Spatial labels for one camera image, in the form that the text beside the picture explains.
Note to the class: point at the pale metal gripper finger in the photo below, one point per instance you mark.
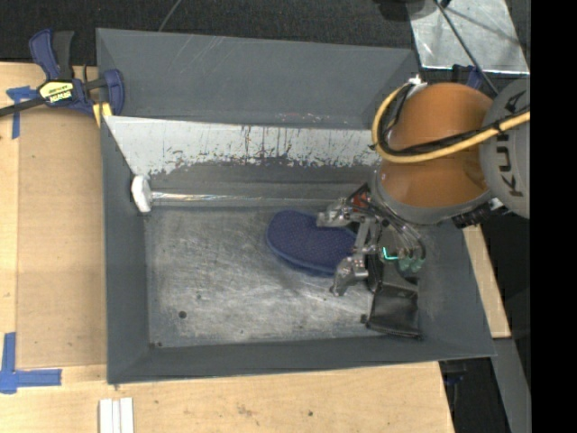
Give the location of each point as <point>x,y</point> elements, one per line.
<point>336,217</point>
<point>354,271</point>

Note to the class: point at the blue dotted oval pad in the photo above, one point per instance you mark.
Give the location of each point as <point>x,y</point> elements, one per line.
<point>302,242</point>

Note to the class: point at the black folded pouch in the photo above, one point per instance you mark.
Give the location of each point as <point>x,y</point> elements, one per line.
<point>396,309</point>

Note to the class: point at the grey metal bin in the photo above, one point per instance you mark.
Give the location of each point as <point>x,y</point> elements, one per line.
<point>216,287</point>

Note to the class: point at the clear tube with white cap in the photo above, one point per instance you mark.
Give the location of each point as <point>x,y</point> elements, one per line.
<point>142,193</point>

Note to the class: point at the black cylinder on white bracket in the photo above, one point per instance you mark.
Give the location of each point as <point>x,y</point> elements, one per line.
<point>471,218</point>

